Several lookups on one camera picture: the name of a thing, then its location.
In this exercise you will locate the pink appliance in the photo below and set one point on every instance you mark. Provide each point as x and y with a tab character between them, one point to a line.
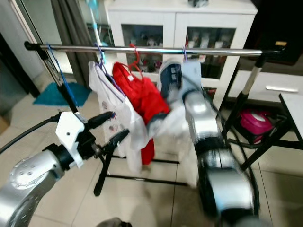
255	120

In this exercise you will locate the blue plastic hanger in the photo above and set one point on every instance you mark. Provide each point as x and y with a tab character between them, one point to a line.
184	53
64	80
102	64

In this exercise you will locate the red shirt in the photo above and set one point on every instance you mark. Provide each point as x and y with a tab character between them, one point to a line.
144	94

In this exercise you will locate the grey robot foot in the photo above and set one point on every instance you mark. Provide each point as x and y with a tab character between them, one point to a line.
113	222

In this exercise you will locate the white drawer unit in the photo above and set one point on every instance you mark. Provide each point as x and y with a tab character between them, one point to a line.
279	80

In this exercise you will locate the red plastic hanger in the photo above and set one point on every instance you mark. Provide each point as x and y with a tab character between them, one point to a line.
135	56

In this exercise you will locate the white printed shirt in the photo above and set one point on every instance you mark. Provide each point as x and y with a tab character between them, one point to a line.
116	99

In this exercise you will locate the chrome and black clothes rack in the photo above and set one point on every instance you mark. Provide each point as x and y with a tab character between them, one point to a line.
170	51

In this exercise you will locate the white striped garment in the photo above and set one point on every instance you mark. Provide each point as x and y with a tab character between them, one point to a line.
173	124

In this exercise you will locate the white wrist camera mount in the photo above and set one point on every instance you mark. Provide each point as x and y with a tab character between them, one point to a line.
191	75
68	135

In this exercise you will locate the light blue pole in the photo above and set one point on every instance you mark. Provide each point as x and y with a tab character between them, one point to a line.
93	21

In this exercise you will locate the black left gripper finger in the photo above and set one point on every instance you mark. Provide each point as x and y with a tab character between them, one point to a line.
99	119
117	140

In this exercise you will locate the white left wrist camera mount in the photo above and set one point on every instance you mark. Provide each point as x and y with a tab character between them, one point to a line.
68	135

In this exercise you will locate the small grey ornament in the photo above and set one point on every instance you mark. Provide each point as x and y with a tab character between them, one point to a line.
198	2

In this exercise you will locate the teal floor mat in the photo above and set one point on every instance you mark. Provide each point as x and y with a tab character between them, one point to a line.
52	94

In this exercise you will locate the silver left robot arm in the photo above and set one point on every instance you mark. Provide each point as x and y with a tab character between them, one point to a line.
28	184

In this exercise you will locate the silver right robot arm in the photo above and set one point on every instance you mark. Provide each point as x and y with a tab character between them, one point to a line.
210	132

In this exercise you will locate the dark grey curtain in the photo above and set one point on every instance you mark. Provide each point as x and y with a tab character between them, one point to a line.
71	28

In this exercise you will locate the white glass-door cabinet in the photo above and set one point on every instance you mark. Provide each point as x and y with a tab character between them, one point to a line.
175	21

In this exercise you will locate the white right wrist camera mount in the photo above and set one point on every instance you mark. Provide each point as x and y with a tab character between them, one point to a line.
191	75

